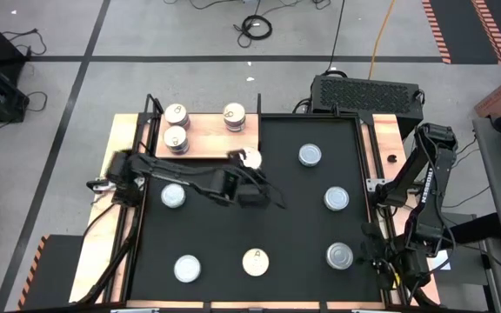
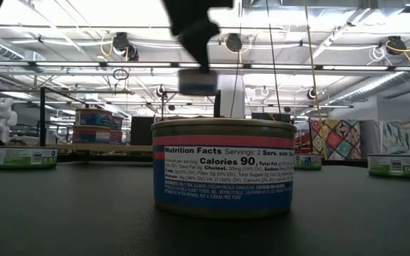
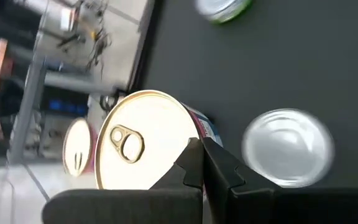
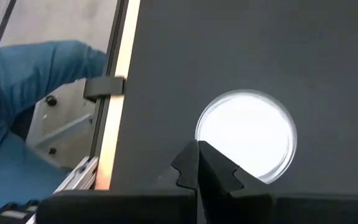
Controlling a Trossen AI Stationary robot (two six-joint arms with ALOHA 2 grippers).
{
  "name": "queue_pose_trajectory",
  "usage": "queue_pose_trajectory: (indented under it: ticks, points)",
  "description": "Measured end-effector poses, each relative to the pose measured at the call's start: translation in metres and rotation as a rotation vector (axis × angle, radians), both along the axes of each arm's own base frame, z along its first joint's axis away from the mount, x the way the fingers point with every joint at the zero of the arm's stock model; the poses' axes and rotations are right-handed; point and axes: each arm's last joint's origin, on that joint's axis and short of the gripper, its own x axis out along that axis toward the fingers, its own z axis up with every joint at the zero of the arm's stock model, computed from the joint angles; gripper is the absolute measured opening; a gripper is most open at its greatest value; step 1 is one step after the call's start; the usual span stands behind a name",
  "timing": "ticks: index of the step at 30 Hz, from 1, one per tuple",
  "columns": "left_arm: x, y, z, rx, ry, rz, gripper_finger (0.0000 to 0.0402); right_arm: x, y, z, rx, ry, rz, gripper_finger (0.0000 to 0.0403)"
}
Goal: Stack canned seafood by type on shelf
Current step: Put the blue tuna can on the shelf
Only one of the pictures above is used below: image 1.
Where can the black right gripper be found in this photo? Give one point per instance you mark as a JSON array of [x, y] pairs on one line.
[[402, 269]]

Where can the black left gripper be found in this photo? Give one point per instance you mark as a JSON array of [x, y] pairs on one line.
[[254, 196]]

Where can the salmon can red blue label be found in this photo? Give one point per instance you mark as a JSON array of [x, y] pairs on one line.
[[176, 114], [235, 129], [175, 137], [255, 262], [184, 126], [252, 160], [234, 114], [181, 152]]

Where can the tuna can green label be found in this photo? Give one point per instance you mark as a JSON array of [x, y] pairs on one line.
[[187, 268], [336, 198], [310, 155], [173, 195], [339, 255]]

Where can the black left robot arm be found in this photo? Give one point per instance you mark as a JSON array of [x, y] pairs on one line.
[[168, 174]]

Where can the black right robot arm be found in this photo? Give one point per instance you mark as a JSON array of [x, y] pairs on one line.
[[429, 187]]

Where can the wooden shelf board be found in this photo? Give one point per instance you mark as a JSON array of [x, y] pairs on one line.
[[207, 143]]

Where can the small black knob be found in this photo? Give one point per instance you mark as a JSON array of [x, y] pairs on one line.
[[392, 158]]

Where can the grey desk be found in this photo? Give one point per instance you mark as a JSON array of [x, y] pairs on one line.
[[494, 195]]

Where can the black perforated computer case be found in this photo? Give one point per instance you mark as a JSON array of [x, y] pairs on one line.
[[363, 97]]

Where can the black hazard striped floor mat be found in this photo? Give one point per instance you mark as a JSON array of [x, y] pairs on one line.
[[55, 274], [461, 26]]

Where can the grey metal bracket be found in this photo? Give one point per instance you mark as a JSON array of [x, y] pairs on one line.
[[374, 184], [135, 311], [98, 186]]

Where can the black metal shelf frame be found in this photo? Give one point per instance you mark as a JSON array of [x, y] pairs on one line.
[[149, 102], [259, 104]]

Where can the black table frame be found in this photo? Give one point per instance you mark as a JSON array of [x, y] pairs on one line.
[[363, 130]]

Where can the black frame strut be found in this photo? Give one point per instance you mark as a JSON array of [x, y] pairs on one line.
[[111, 265]]

